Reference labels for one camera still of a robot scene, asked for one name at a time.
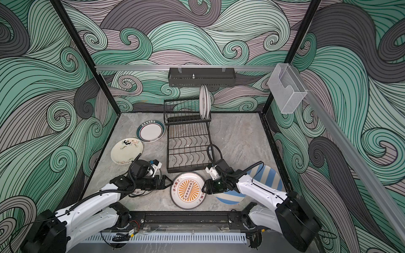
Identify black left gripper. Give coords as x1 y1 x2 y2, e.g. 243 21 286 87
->
135 175 174 190

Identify blue striped plate large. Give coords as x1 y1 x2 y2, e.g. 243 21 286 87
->
214 190 245 205

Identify orange sunburst plate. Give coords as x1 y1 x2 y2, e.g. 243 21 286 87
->
170 172 206 210
128 189 152 198

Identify black wire dish rack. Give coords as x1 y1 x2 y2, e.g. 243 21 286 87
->
163 97 212 174

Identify white plate green flower outline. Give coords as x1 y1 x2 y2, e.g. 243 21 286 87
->
205 86 211 119

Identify white plate red characters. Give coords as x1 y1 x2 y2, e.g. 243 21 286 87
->
199 85 206 120

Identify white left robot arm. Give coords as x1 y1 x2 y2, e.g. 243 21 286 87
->
20 156 169 253

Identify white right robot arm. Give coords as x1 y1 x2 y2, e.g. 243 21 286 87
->
202 144 322 253

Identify blue striped plate right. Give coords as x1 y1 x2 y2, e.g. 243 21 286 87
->
249 164 285 191

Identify cream plate black drawing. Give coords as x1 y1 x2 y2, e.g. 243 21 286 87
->
110 138 143 165

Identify green-rimmed white plate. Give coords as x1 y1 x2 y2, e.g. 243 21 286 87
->
137 120 166 143

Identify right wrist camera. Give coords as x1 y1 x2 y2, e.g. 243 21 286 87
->
205 167 220 180

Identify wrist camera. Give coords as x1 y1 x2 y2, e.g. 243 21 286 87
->
149 159 162 178
205 167 220 180

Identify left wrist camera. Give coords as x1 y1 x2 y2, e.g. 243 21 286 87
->
149 159 162 178

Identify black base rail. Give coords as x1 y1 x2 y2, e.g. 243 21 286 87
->
111 210 271 231

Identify white slotted cable duct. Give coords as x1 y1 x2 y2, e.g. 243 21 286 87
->
82 232 247 244

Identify clear acrylic wall box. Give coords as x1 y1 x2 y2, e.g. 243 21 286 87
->
267 63 307 114

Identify black wall-mounted tray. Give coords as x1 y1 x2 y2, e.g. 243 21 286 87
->
168 67 236 87

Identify aluminium rail back wall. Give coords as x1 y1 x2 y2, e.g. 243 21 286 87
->
95 64 275 72

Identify aluminium rail wall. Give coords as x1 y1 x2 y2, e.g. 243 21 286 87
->
289 64 405 244
95 64 275 72

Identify aluminium rail right wall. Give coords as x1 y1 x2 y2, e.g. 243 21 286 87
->
289 64 405 244

